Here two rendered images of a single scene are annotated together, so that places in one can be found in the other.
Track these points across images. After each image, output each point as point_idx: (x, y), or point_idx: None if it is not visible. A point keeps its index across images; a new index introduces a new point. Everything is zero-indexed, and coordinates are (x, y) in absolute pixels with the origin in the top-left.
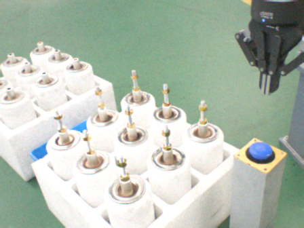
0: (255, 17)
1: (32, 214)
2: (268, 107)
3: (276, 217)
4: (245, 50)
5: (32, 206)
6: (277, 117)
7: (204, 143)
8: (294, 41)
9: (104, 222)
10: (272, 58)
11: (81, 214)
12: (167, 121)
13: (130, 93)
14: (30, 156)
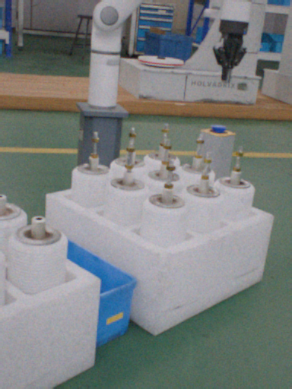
0: (240, 32)
1: (162, 350)
2: (17, 193)
3: None
4: (223, 57)
5: (148, 352)
6: (39, 193)
7: (176, 158)
8: (242, 44)
9: (243, 220)
10: (236, 56)
11: (236, 229)
12: (144, 162)
13: (80, 169)
14: (106, 296)
